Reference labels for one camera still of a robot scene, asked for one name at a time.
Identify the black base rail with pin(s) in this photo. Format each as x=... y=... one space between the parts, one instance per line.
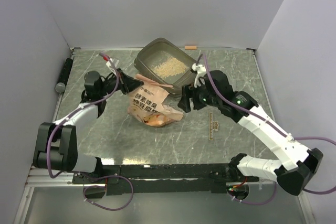
x=166 y=178

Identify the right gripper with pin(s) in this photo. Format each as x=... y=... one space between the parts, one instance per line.
x=188 y=91

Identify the black cylinder with grey cap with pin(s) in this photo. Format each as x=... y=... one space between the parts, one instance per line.
x=64 y=76

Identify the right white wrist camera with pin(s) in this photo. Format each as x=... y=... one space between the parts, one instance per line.
x=200 y=71

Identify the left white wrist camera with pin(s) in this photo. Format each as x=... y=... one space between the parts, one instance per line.
x=111 y=63

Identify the clean litter granules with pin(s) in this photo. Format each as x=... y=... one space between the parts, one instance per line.
x=170 y=68

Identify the small orange block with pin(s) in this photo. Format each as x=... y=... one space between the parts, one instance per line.
x=190 y=47

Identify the pink cat litter bag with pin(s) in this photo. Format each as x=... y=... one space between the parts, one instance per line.
x=147 y=104

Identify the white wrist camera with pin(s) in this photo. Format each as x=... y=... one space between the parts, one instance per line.
x=200 y=71
x=111 y=63

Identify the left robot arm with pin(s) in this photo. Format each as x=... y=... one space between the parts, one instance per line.
x=56 y=145

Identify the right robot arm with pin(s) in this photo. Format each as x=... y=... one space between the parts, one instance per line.
x=295 y=163

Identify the grey plastic litter box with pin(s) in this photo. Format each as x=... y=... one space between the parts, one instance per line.
x=157 y=52

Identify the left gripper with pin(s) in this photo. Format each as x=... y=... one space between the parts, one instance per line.
x=127 y=84

